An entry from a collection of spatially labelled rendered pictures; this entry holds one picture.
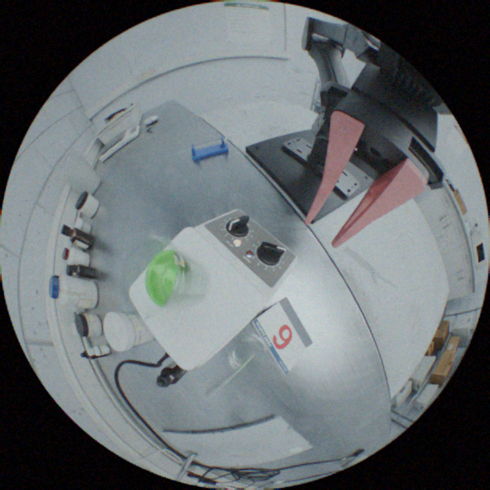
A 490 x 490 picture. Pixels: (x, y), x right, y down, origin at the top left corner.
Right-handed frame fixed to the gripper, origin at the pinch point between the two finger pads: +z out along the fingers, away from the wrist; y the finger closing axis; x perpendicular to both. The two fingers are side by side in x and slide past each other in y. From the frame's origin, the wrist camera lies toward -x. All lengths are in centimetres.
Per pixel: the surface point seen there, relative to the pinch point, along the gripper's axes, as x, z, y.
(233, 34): 38, -112, -121
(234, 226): 3.5, 6.5, -8.2
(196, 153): 14.6, 2.0, -34.2
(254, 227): 7.6, 6.4, -7.2
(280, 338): 2.6, 14.2, 6.0
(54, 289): -22.5, 29.0, -25.5
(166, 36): -2, -80, -137
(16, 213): -42, 25, -55
